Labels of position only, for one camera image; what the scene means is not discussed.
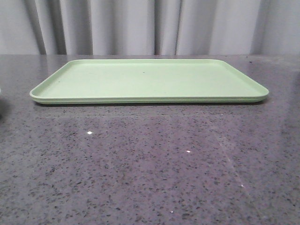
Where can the light green plastic tray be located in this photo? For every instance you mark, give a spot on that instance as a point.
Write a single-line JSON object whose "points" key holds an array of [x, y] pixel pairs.
{"points": [[125, 81]]}

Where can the white pleated curtain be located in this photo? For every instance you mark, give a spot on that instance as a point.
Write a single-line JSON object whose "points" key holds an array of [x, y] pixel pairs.
{"points": [[150, 27]]}

